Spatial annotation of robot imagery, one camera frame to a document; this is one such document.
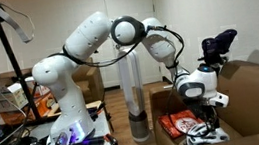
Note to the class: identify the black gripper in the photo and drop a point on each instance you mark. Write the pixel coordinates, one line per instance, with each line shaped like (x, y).
(205, 111)

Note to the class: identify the white bicycle helmet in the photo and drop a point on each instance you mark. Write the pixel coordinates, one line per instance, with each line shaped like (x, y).
(212, 138)

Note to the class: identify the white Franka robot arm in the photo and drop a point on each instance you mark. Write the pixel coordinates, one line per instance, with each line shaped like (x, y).
(61, 91)

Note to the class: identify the red printed bag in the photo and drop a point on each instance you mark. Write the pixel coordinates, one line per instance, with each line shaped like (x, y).
(176, 123)

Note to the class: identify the white bladeless tower fan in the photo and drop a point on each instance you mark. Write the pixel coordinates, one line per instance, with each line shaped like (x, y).
(139, 125)

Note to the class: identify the orange cardboard box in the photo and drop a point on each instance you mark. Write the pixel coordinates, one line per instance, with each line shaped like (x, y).
(45, 107)

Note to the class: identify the white box with red print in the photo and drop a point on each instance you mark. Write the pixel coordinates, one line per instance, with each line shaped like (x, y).
(39, 86)

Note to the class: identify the black tripod stand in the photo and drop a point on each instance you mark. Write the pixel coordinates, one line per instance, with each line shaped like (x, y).
(18, 73)

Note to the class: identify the white cardboard box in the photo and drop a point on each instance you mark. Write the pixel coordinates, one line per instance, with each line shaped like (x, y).
(11, 96)

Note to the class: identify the brown wooden desk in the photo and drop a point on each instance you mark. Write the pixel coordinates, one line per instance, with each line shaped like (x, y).
(9, 75)

